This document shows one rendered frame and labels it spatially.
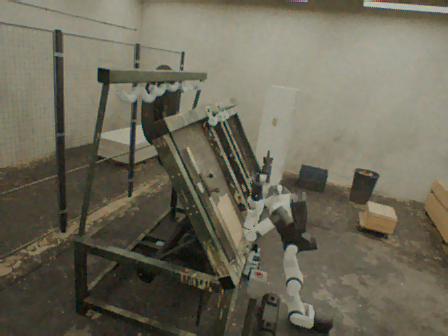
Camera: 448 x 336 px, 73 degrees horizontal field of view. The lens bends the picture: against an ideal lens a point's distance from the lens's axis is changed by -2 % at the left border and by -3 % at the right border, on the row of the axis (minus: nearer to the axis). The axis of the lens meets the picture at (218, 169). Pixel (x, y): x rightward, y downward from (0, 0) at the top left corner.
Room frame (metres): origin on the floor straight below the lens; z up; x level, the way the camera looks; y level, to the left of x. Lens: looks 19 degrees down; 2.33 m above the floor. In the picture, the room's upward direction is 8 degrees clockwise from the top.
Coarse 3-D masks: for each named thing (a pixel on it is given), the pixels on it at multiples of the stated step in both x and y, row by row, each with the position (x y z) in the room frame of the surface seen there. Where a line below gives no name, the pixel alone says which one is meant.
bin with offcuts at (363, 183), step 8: (360, 168) 6.33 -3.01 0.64; (360, 176) 5.95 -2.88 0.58; (368, 176) 5.86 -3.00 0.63; (376, 176) 6.14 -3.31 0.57; (352, 184) 6.12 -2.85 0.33; (360, 184) 5.93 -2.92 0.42; (368, 184) 5.87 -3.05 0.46; (352, 192) 6.05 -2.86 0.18; (360, 192) 5.91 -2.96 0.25; (368, 192) 5.89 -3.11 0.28; (352, 200) 6.00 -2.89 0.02; (360, 200) 5.91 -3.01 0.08; (368, 200) 5.95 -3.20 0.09
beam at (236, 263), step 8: (256, 216) 2.94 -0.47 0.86; (256, 224) 2.84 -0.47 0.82; (240, 240) 2.37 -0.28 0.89; (240, 248) 2.22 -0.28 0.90; (248, 248) 2.37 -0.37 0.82; (240, 256) 2.15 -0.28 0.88; (232, 264) 1.99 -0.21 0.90; (240, 264) 2.08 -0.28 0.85; (232, 272) 1.90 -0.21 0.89; (240, 272) 2.01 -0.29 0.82; (224, 280) 1.86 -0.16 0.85; (232, 280) 1.85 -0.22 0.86; (224, 288) 1.86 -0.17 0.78; (232, 288) 1.84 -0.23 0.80
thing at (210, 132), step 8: (224, 112) 2.82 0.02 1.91; (208, 128) 2.82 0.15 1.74; (208, 136) 2.82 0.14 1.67; (216, 136) 2.85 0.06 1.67; (216, 144) 2.80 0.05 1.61; (216, 152) 2.80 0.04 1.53; (224, 160) 2.78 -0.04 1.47; (224, 168) 2.77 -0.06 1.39; (232, 176) 2.76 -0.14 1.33; (232, 184) 2.75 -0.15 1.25; (232, 192) 2.75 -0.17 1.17; (240, 192) 2.76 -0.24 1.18; (240, 200) 2.73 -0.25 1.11; (240, 208) 2.73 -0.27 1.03
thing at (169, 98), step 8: (160, 96) 3.00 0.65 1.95; (168, 96) 3.19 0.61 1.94; (176, 96) 3.41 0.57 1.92; (144, 104) 2.71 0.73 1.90; (152, 104) 2.86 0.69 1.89; (160, 104) 3.01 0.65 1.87; (168, 104) 3.20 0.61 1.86; (176, 104) 3.44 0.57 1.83; (144, 112) 2.72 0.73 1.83; (152, 112) 2.87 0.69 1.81; (160, 112) 3.03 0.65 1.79; (168, 112) 3.24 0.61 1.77; (144, 120) 2.73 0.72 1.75; (152, 120) 2.88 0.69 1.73; (144, 128) 2.74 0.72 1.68; (152, 128) 2.90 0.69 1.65; (152, 136) 2.91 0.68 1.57; (152, 144) 2.92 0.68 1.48
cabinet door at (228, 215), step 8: (224, 200) 2.46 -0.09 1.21; (224, 208) 2.38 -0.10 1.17; (232, 208) 2.54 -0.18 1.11; (224, 216) 2.30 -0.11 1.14; (232, 216) 2.46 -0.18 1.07; (224, 224) 2.26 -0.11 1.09; (232, 224) 2.38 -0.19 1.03; (232, 232) 2.30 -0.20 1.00; (240, 232) 2.45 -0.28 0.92; (232, 240) 2.24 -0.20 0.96
